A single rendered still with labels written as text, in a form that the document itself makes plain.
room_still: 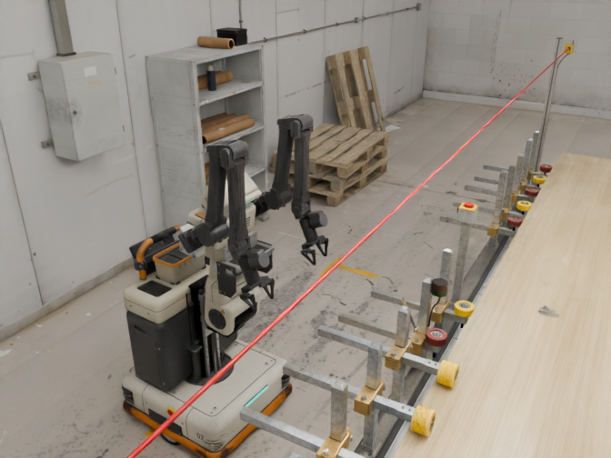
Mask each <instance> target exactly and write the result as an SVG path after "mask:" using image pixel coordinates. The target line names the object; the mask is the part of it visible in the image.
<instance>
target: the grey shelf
mask: <svg viewBox="0 0 611 458"><path fill-rule="evenodd" d="M259 49H260V51H259ZM145 59H146V67H147V75H148V83H149V91H150V99H151V106H152V115H153V123H154V130H155V146H156V154H157V162H158V170H159V178H160V185H161V194H162V202H163V209H164V218H165V229H168V228H170V227H172V226H175V225H178V224H179V225H182V226H184V225H186V224H187V221H188V215H189V213H190V212H192V211H194V210H195V209H197V208H199V207H202V203H201V201H200V198H201V196H202V194H203V193H204V192H205V190H206V189H207V188H208V185H207V186H205V164H206V163H209V155H208V152H207V151H206V147H207V146H208V145H211V144H215V143H217V142H219V141H225V140H241V141H243V142H246V143H247V144H248V153H249V160H248V161H247V165H246V166H245V172H246V173H247V174H248V175H249V177H250V178H251V179H252V180H253V182H254V183H255V185H256V186H257V188H258V189H257V190H260V192H261V193H262V192H265V191H267V192H268V185H267V155H266V124H265V65H264V45H257V44H247V45H240V46H234V48H233V49H221V48H212V47H202V46H199V45H196V46H191V47H187V48H182V49H177V50H173V51H168V52H163V53H159V54H154V55H146V56H145ZM223 59H224V60H223ZM150 64H151V65H150ZM209 64H213V65H215V71H219V70H220V71H222V72H224V71H230V72H231V73H232V76H233V78H232V80H231V81H229V82H225V83H222V84H219V85H216V90H215V91H208V87H207V88H203V89H200V90H198V83H197V77H198V76H199V75H206V74H207V71H206V70H207V66H206V65H209ZM260 67H261V79H260ZM151 72H152V74H151ZM192 79H193V80H192ZM152 80H153V82H152ZM192 82H193V83H192ZM190 83H191V86H190ZM153 88H154V90H153ZM193 91H194V92H193ZM261 95H262V106H261ZM221 99H222V101H221ZM227 106H228V111H227ZM155 113H156V114H155ZM222 113H227V114H228V115H230V114H233V113H235V114H236V115H237V116H239V115H244V114H248V115H249V116H250V117H251V118H253V119H254V121H255V124H254V126H251V127H249V128H246V129H245V130H242V131H240V132H237V133H234V134H231V135H229V136H226V137H223V138H221V139H218V140H216V141H214V142H211V143H209V144H203V141H202V130H201V120H203V119H206V118H208V117H211V116H214V115H219V114H222ZM156 121H157V122H156ZM194 126H195V129H194ZM199 126H200V127H199ZM157 128H158V131H157ZM262 128H263V133H262ZM199 129H200V130H199ZM158 136H159V138H158ZM200 139H201V140H200ZM263 151H264V162H263ZM160 153H161V154H160ZM161 161H162V163H161ZM199 168H200V169H199ZM162 169H163V171H162ZM197 169H198V172H197ZM163 177H164V179H163ZM200 178H201V179H200ZM264 178H265V189H264ZM198 179H199V183H198ZM164 186H165V187H164ZM165 202H166V203H165ZM166 210H167V211H166ZM167 217H168V219H167ZM168 225H169V227H168Z"/></svg>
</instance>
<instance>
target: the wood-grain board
mask: <svg viewBox="0 0 611 458"><path fill-rule="evenodd" d="M545 305H546V306H548V308H550V309H551V310H553V309H554V310H556V311H557V312H558V313H559V314H560V315H559V316H558V317H551V316H544V315H543V314H541V313H540V312H538V311H537V310H539V309H540V307H543V306H545ZM540 310H541V309H540ZM446 360H447V361H448V362H450V363H456V364H458V365H459V373H458V377H457V380H456V384H455V386H454V387H453V388H451V387H448V386H445V385H442V384H440V383H438V382H437V381H436V380H435V381H434V383H433V385H432V387H431V389H430V390H429V392H428V394H427V396H426V398H425V400H424V401H423V403H422V406H424V407H426V408H429V409H432V410H435V411H436V420H435V424H434V427H433V430H432V432H431V433H430V435H429V436H424V435H422V434H420V433H416V432H413V431H411V429H410V426H409V428H408V430H407V432H406V434H405V436H404V438H403V440H402V442H401V443H400V444H399V446H398V448H397V450H396V452H395V454H394V456H393V458H611V159H606V158H600V157H594V156H587V155H581V154H569V153H562V152H561V154H560V155H559V156H558V158H557V160H556V163H555V164H554V166H553V168H552V170H551V172H550V173H549V175H548V177H547V179H546V180H545V182H544V184H543V186H542V188H541V190H540V191H539V193H538V195H537V197H536V199H535V201H534V202H533V204H532V206H531V207H530V209H529V211H528V213H527V215H526V217H525V219H524V221H523V223H522V224H521V225H520V227H519V229H518V231H517V233H516V235H515V237H514V239H513V241H512V242H511V244H510V245H509V247H508V249H507V251H506V253H505V255H504V257H503V259H502V260H501V262H500V264H499V266H498V267H497V268H496V271H495V273H494V275H493V277H492V278H491V280H490V282H489V284H488V286H487V287H486V289H485V291H484V293H483V294H482V296H481V298H480V300H479V302H478V303H477V305H476V308H475V310H474V311H473V312H472V314H471V316H470V318H469V320H468V321H467V323H466V326H465V328H464V329H463V331H462V333H461V334H460V336H459V337H458V339H457V341H456V344H455V346H454V347H453V349H452V351H451V353H450V354H449V355H448V357H447V359H446Z"/></svg>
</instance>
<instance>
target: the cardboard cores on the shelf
mask: <svg viewBox="0 0 611 458"><path fill-rule="evenodd" d="M232 78H233V76H232V73H231V72H230V71H224V72H222V71H216V72H215V80H216V84H217V85H219V84H222V83H225V82H229V81H231V80H232ZM197 83H198V90H200V89H203V88H207V87H208V84H207V74H206V75H199V76H198V77H197ZM254 124H255V121H254V119H253V118H251V117H250V116H249V114H242V115H239V116H237V115H236V114H235V113H233V114H227V113H222V114H217V115H214V116H211V117H208V118H206V119H203V120H201V130H202V141H203V144H209V143H211V142H214V141H216V140H218V139H221V138H223V137H226V136H229V135H231V134H234V133H237V132H240V131H242V130H245V129H246V128H249V127H251V126H254ZM208 180H209V163H206V164H205V186H207V185H208Z"/></svg>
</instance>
